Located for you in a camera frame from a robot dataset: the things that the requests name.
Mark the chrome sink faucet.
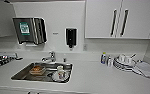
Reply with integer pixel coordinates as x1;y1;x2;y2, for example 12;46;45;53
41;50;57;63

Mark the blue dish soap bottle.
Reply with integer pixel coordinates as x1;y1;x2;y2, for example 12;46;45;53
100;51;107;65

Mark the small white bottle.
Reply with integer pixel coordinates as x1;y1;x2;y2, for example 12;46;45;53
106;56;114;68

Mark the orange bowl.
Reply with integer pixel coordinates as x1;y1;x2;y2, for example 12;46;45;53
29;64;46;76

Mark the steel paper towel dispenser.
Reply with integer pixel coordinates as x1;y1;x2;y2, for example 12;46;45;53
12;17;48;47

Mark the stack of white dishes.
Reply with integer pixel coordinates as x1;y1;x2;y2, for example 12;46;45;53
112;53;138;73

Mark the stainless steel sink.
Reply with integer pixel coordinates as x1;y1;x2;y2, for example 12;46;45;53
10;61;74;84

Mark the metal dish rack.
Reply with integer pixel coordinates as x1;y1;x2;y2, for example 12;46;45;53
0;52;24;71

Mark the white under-sink cabinet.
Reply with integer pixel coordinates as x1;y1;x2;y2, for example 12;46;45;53
0;88;79;94

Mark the white wall outlet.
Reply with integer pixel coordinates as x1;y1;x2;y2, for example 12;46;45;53
82;43;89;52

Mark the black wall soap dispenser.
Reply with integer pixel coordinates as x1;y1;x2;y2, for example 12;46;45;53
64;27;78;50

